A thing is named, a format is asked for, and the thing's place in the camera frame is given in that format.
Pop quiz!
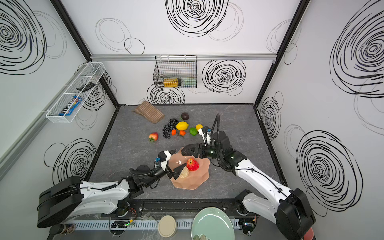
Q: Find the red fake apple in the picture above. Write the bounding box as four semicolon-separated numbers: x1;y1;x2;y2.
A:
187;158;200;172

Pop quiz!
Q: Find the pink wavy fruit bowl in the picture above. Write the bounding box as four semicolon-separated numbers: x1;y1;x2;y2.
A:
169;147;210;190

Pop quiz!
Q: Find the dark fake avocado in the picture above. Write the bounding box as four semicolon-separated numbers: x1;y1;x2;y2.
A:
182;148;194;156

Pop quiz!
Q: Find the beige fake pear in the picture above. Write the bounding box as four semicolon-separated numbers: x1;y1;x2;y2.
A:
179;167;190;179

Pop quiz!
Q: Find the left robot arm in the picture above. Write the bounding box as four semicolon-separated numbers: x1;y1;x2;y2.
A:
37;150;182;229

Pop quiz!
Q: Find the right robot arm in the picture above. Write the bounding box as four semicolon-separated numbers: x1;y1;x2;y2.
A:
182;127;316;240

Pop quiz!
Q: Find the green fake lime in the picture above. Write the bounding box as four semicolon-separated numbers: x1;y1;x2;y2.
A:
189;127;198;136

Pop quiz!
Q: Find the red fake strawberry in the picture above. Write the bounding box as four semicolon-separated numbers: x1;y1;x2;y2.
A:
149;133;159;142

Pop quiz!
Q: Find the large yellow fake lemon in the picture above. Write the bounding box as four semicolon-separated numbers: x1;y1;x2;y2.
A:
176;121;189;131

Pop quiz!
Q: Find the black fake grape bunch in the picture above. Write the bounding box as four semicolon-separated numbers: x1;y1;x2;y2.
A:
163;119;179;139

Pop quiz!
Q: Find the dark brown fake fig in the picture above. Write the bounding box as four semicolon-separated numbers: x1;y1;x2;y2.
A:
181;113;190;121

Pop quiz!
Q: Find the brown folded cloth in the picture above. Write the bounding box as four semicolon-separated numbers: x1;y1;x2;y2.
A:
134;101;165;124

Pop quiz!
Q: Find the beige round lid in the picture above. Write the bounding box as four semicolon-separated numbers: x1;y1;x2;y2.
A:
158;215;177;238

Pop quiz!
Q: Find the green plate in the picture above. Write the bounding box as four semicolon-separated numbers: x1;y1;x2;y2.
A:
191;207;235;240

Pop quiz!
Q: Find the green item in basket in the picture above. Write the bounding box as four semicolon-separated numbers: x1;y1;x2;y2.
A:
181;77;197;88

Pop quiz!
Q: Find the yellow bottle in basket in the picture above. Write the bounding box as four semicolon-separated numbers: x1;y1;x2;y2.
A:
163;78;182;88

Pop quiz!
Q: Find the black remote control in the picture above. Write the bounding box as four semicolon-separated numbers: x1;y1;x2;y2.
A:
77;82;96;93

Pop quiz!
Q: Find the blue candy packet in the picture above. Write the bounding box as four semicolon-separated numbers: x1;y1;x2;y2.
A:
59;96;83;116

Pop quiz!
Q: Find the dark jar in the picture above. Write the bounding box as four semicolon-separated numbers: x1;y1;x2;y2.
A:
49;224;76;237

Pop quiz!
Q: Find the pink cup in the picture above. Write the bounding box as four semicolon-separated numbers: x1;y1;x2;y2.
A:
303;228;314;240

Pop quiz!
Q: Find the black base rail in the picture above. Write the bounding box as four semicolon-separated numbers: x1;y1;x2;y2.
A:
59;197;304;220

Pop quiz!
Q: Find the black wire wall basket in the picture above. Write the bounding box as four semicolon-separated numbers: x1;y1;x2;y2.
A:
153;55;198;88

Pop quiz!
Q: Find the white wire wall shelf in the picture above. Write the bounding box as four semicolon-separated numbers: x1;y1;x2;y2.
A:
46;63;106;124

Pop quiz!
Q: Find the white cable duct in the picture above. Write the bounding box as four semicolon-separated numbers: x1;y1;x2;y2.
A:
71;219;240;231

